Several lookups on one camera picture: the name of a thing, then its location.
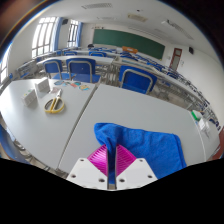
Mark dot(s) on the large window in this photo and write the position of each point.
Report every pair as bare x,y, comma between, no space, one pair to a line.
42,35

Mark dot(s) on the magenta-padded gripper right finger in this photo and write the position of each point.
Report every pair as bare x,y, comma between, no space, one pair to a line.
131,171

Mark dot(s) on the blue chair with metal frame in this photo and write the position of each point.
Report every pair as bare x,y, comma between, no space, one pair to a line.
81,70
52,68
137,81

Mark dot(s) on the green chalkboard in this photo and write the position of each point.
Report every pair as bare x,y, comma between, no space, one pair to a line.
128,40

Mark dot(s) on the orange object on lectern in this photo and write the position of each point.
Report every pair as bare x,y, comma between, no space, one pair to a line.
129,49

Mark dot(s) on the rows of blue chairs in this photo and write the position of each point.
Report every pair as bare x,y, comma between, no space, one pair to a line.
156,66

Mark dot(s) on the black wall speaker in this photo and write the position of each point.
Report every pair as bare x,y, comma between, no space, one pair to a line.
191,50
65,21

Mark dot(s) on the yellow tape roll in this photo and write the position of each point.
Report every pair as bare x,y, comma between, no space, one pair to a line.
62,107

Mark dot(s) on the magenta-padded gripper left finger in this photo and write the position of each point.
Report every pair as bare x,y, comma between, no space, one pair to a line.
93,171

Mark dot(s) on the green and white box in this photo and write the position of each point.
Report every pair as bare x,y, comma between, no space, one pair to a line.
196,115

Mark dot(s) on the blue towel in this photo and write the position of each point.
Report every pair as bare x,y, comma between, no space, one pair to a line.
150,146

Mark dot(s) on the small white carton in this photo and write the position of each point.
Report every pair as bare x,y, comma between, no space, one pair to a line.
202,124

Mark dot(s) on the red-brown door with window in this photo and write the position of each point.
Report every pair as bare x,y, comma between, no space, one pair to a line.
175,58

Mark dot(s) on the narrow window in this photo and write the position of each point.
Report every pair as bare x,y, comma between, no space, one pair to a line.
72,32

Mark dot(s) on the long white desk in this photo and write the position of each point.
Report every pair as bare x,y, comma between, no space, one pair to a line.
166,80
76,58

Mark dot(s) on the colourful cards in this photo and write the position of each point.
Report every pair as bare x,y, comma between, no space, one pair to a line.
78,85

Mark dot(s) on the ceiling lights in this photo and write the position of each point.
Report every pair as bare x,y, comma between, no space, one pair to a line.
137,17

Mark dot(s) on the blue curtain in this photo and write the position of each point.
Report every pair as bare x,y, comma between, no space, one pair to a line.
57,33
79,33

